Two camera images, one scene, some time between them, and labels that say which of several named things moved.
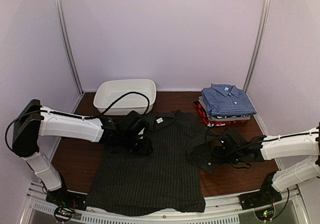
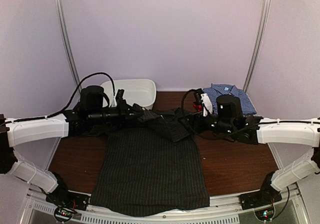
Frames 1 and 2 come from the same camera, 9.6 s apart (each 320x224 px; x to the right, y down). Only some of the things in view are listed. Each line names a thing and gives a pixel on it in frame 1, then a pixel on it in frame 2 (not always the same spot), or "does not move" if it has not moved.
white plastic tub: [106, 91] does not move
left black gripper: [144, 150] -> [124, 113]
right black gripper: [219, 150] -> [196, 117]
